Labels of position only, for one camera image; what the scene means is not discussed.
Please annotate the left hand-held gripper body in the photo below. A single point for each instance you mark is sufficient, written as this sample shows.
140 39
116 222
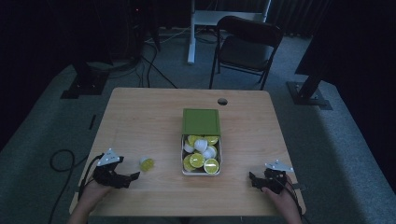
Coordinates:
107 174

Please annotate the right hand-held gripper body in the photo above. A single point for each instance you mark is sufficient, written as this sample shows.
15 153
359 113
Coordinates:
275 182

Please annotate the yellow-lidded coffee capsule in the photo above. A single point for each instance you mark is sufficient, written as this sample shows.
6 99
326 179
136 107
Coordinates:
147 164

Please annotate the white drawer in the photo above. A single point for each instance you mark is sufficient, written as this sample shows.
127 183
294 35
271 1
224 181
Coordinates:
221 155

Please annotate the pile of yellow-lidded white pods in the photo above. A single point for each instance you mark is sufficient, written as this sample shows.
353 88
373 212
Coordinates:
200 154

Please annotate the person's right hand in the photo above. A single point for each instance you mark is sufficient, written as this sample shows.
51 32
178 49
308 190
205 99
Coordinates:
286 202

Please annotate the person's left hand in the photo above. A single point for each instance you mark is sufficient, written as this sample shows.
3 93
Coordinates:
90 197

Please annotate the small black bar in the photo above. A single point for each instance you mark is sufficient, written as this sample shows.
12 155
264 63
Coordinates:
92 122

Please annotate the dark round table grommet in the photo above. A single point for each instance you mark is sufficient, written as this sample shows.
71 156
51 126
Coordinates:
222 101

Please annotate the black folding chair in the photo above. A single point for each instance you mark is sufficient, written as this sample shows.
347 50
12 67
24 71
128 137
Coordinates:
246 53

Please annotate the dark equipment rack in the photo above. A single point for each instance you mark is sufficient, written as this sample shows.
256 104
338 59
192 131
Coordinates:
130 31

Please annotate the dark pleated curtain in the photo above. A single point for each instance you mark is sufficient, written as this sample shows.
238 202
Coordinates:
295 15

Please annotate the black stand with base plate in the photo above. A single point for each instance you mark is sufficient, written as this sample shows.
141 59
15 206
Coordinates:
308 93
85 84

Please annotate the white desk frame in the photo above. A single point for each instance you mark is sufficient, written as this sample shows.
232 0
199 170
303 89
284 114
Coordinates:
194 37

